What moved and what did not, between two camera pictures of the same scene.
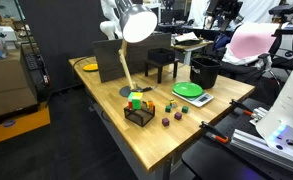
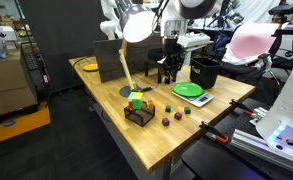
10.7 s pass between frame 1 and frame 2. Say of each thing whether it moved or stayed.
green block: moved
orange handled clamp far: stayed
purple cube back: stayed
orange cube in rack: stayed
